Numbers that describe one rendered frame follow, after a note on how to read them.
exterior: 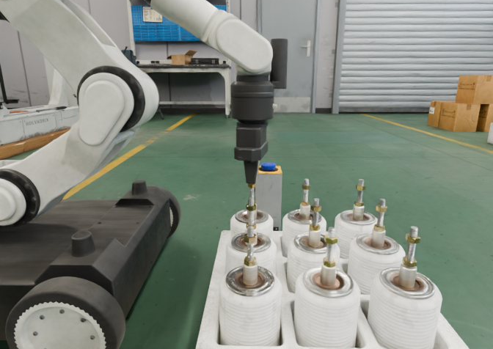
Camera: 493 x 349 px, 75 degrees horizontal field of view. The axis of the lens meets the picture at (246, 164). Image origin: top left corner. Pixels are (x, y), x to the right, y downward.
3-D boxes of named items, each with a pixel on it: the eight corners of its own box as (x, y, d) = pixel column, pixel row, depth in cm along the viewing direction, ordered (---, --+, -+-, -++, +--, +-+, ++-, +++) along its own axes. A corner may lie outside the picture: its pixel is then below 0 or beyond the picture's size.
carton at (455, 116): (475, 132, 349) (480, 104, 341) (453, 131, 350) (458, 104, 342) (458, 127, 378) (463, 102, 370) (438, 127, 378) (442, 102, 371)
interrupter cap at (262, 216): (229, 222, 70) (229, 219, 69) (242, 209, 76) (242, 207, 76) (262, 227, 67) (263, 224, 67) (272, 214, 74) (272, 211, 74)
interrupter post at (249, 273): (243, 276, 50) (243, 258, 49) (259, 278, 50) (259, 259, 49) (240, 286, 48) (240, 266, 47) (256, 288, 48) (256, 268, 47)
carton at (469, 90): (495, 104, 342) (500, 75, 334) (473, 104, 341) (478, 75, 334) (475, 102, 371) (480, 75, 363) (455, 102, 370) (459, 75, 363)
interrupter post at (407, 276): (397, 287, 48) (400, 267, 47) (397, 278, 50) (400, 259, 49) (414, 291, 47) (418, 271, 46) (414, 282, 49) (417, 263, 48)
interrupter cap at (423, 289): (377, 292, 47) (378, 288, 46) (380, 266, 53) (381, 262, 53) (436, 307, 43) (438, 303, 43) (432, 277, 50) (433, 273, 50)
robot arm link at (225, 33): (260, 79, 59) (197, 35, 56) (254, 79, 67) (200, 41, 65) (280, 48, 58) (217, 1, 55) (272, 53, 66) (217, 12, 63)
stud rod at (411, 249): (408, 270, 48) (414, 225, 47) (412, 274, 47) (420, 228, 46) (402, 272, 48) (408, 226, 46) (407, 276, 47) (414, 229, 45)
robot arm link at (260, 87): (231, 99, 60) (230, 34, 57) (229, 96, 71) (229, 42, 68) (290, 99, 61) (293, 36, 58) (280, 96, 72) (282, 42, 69)
